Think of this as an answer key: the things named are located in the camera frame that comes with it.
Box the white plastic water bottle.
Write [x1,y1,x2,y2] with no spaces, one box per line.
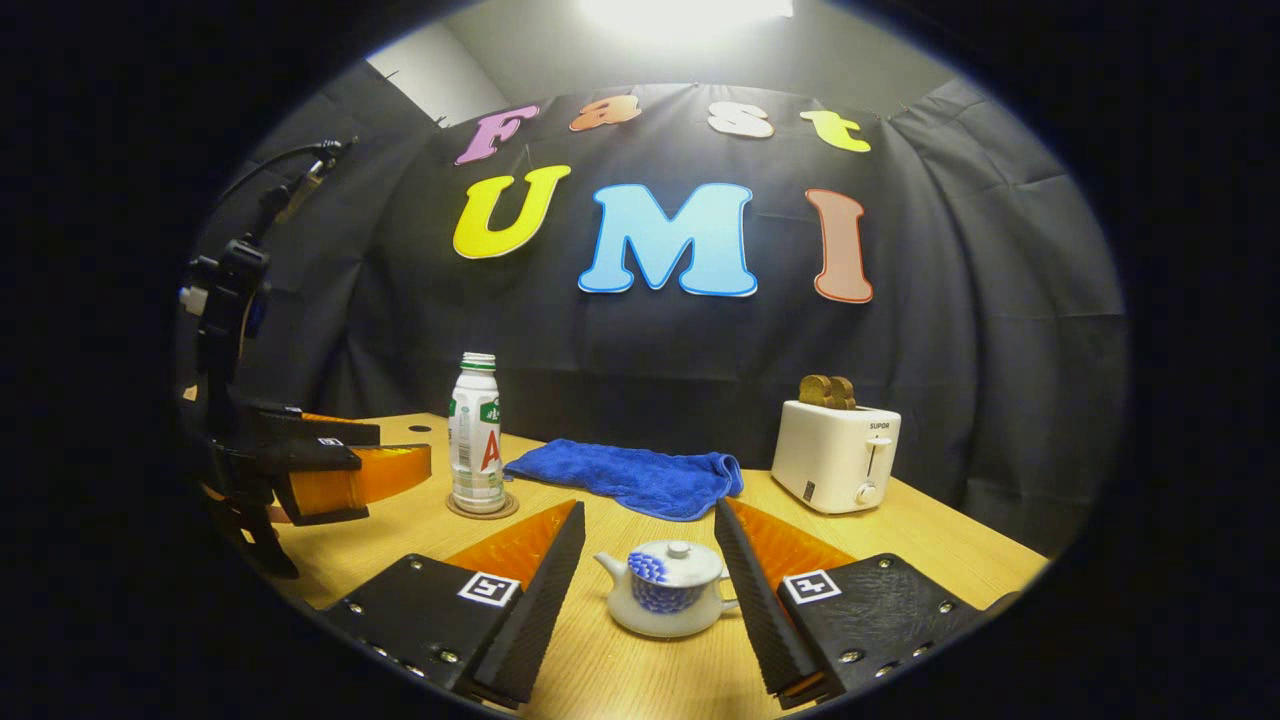
[448,352,506,515]

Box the ceiling light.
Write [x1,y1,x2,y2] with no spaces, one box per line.
[580,0,796,43]

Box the black backdrop cloth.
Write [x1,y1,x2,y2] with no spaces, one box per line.
[195,60,1131,556]

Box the white teacup lid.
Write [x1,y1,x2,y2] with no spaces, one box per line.
[627,540,725,589]

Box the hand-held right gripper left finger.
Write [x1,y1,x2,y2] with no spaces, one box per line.
[325,500,587,709]

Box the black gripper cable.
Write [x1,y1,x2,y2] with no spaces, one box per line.
[215,138,359,241]

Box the round wooden coaster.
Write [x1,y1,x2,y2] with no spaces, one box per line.
[446,490,520,521]

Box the white toaster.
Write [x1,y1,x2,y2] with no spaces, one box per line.
[771,400,902,515]

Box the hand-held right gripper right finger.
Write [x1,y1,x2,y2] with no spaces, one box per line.
[714,497,986,709]

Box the white blue-patterned teacup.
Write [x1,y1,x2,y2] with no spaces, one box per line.
[594,540,741,639]

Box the blue towel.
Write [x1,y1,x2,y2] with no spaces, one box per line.
[503,438,745,523]

